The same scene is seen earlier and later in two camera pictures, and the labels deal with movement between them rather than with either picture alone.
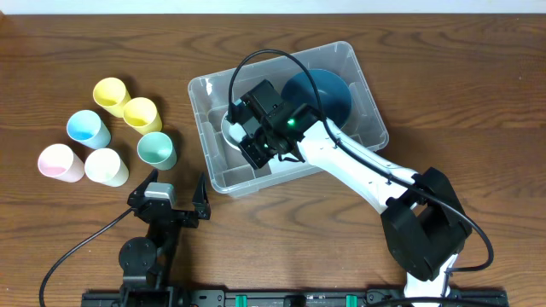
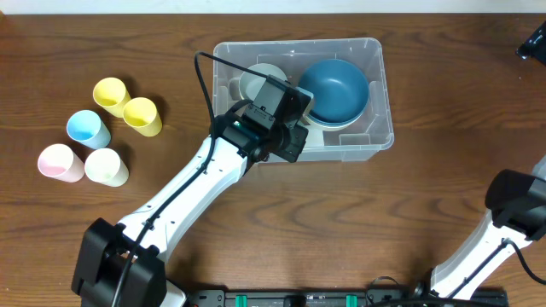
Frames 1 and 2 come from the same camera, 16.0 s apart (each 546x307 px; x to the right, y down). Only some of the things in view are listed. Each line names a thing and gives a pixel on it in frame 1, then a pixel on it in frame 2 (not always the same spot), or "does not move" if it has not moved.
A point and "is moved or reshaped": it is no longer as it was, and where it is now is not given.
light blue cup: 88,128 does not move
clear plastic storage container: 329,78 is moved or reshaped
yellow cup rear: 111,94 does not move
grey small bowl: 234,134 is moved or reshaped
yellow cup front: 142,113 does not move
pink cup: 59,162 does not move
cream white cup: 104,165 does not move
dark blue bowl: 336,101 is moved or reshaped
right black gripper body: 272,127 -> 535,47
